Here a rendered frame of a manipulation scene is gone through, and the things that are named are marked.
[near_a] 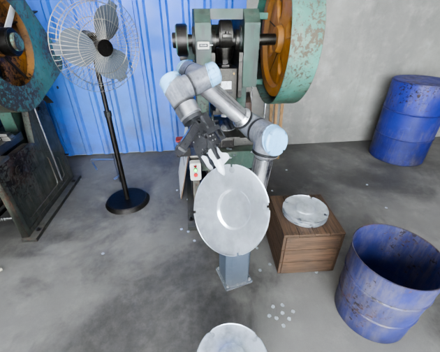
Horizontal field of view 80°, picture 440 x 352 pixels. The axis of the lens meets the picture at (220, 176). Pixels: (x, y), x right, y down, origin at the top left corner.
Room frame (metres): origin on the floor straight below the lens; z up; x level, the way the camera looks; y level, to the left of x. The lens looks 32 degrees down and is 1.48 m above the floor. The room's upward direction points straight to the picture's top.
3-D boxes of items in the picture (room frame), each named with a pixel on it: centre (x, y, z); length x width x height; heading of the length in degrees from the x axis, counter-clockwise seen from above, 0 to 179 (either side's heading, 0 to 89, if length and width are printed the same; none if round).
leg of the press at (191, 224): (2.01, 0.25, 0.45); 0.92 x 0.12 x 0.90; 7
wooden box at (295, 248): (1.35, -0.56, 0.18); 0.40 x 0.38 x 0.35; 3
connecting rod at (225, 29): (1.90, -0.03, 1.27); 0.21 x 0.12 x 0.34; 7
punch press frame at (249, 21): (2.05, -0.02, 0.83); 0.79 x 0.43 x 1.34; 7
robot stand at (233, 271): (1.13, -0.09, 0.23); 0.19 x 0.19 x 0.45; 22
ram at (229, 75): (1.86, -0.04, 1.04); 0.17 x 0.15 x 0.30; 7
